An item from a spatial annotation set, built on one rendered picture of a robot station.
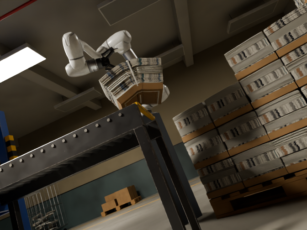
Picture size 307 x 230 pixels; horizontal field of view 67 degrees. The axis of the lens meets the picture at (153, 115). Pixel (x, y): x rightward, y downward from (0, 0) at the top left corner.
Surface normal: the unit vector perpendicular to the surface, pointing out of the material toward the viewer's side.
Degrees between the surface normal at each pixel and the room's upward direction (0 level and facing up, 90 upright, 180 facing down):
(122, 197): 90
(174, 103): 90
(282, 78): 90
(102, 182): 90
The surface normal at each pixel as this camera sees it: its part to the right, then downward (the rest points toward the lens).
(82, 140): -0.22, -0.18
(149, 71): 0.01, -0.29
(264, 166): -0.52, -0.03
